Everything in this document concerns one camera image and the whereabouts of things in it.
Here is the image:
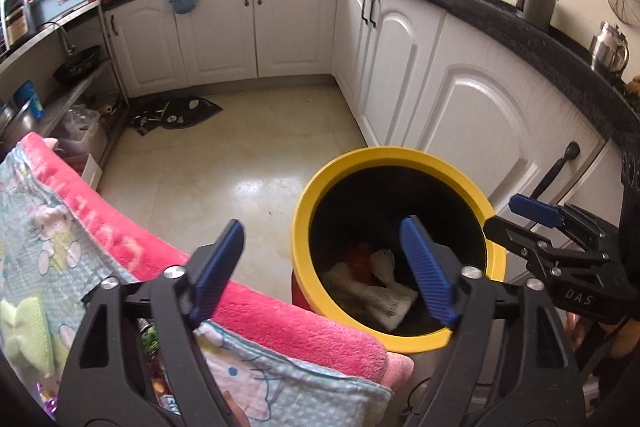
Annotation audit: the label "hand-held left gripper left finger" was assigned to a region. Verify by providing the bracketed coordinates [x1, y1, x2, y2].
[55, 218, 246, 427]

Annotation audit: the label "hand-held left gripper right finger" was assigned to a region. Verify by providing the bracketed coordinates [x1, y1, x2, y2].
[399, 215, 586, 427]

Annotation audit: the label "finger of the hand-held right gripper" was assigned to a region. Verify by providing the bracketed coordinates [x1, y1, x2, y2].
[482, 216, 608, 280]
[510, 193, 618, 253]

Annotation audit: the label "yellow round bin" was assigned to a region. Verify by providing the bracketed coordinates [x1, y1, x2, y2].
[291, 147, 508, 354]

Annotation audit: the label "brown chocolate bar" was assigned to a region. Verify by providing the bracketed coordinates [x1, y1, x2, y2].
[150, 357, 183, 418]

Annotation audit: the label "person's right hand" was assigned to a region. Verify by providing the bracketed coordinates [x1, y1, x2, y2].
[565, 312, 640, 360]

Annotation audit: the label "white printed wrapper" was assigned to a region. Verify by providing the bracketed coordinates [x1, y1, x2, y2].
[367, 248, 418, 330]

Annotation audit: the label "orange wrapper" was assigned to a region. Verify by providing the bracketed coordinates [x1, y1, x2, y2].
[345, 244, 375, 283]

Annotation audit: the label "green pea snack packet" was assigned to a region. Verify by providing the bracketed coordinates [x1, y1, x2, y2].
[137, 318, 161, 358]

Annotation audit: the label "dark patterned floor mat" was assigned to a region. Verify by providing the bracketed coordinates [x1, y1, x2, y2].
[130, 94, 224, 138]

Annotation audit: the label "white cardboard box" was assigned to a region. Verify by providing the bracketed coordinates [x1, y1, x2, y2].
[80, 152, 103, 192]

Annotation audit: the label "shiny steel kettle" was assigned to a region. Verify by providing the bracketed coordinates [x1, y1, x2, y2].
[588, 22, 630, 75]

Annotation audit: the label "printed blue pink blanket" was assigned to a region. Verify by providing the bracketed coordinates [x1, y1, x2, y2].
[0, 132, 415, 427]

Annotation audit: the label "black stone countertop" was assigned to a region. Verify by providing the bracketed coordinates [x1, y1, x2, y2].
[100, 0, 640, 158]

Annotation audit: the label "clear plastic container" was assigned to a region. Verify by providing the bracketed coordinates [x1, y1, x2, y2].
[60, 104, 108, 158]

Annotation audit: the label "purple triangular snack packet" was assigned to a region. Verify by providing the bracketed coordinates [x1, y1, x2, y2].
[35, 382, 58, 418]

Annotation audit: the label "metal shelf rack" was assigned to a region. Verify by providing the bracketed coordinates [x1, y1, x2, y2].
[0, 0, 131, 158]

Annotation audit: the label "black wok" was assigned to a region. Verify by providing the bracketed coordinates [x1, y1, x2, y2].
[52, 46, 102, 85]

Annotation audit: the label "white kitchen cabinets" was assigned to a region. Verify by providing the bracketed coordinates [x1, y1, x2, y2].
[102, 0, 631, 288]

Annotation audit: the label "steel basin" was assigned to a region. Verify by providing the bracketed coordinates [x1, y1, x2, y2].
[0, 99, 38, 148]

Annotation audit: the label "blue container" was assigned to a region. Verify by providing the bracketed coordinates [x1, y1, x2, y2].
[12, 79, 46, 120]

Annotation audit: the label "black power cable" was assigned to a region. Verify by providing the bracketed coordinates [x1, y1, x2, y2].
[37, 22, 76, 58]

